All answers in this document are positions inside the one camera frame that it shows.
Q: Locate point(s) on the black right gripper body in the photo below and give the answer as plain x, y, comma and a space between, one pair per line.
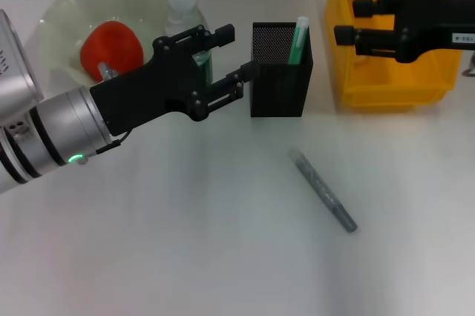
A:
438, 23

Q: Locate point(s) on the translucent wavy fruit plate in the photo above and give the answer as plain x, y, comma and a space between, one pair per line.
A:
63, 15

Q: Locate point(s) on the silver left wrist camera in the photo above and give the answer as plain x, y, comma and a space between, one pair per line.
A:
15, 71

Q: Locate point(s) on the green pen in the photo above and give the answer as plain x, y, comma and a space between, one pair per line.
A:
298, 41

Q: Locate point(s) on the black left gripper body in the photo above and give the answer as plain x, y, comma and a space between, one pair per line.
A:
156, 89

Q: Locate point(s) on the yellow plastic storage bin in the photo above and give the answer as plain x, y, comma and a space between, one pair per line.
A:
408, 82

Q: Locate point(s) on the grey pen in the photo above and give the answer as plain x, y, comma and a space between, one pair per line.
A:
319, 186

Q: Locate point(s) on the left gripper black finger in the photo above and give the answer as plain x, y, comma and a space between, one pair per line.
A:
230, 88
208, 38

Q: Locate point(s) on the black mesh pen holder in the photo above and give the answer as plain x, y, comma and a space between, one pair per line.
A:
274, 86

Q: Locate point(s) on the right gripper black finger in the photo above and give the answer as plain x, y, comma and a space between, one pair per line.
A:
371, 6
371, 39

